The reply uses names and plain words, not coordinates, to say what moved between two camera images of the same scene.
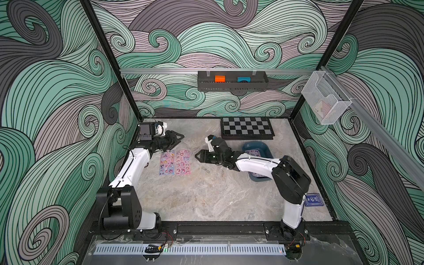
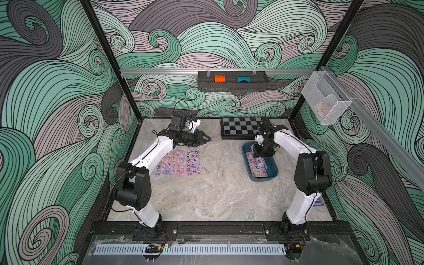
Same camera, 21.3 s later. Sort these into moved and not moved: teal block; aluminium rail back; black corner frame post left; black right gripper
Moved: black right gripper
Not moved: aluminium rail back; black corner frame post left; teal block
